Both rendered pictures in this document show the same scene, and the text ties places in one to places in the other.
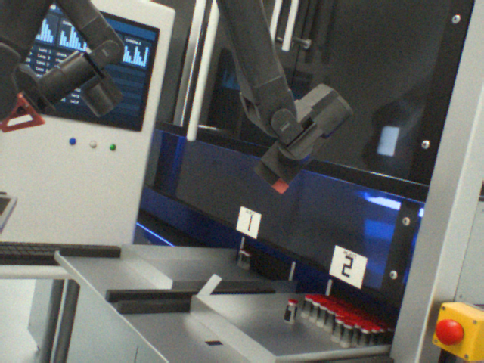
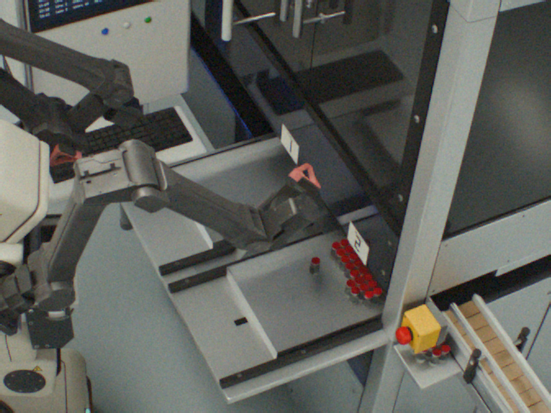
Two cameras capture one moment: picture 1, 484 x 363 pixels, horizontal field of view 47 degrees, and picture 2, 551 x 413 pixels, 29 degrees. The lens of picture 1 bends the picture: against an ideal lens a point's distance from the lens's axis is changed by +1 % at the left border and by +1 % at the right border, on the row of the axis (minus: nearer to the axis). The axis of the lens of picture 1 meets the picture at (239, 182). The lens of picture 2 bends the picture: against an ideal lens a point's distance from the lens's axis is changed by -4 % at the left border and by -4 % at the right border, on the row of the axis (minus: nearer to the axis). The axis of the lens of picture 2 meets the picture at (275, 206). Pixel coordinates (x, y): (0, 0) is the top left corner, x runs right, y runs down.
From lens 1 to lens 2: 1.73 m
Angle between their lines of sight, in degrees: 43
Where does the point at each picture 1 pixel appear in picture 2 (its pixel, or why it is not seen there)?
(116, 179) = (157, 43)
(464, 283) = (436, 283)
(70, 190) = not seen: hidden behind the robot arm
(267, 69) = (234, 230)
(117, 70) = not seen: outside the picture
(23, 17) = (67, 269)
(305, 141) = (280, 240)
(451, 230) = (412, 269)
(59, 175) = not seen: hidden behind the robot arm
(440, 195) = (407, 242)
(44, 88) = (74, 129)
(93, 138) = (125, 20)
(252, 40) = (217, 224)
